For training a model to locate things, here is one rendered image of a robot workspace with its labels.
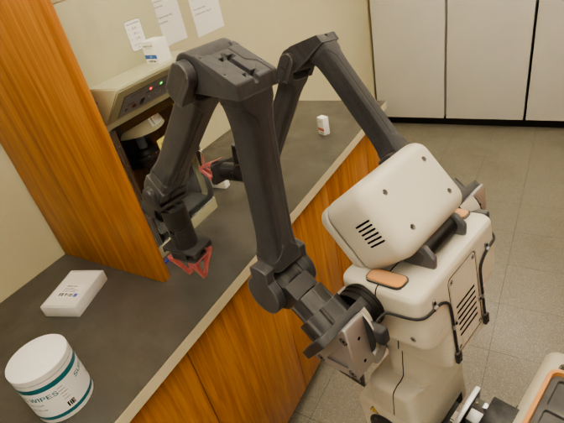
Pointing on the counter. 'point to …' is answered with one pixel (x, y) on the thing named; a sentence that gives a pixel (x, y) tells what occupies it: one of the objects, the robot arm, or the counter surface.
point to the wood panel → (67, 145)
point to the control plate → (143, 96)
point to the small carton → (156, 49)
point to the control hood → (112, 100)
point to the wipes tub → (49, 378)
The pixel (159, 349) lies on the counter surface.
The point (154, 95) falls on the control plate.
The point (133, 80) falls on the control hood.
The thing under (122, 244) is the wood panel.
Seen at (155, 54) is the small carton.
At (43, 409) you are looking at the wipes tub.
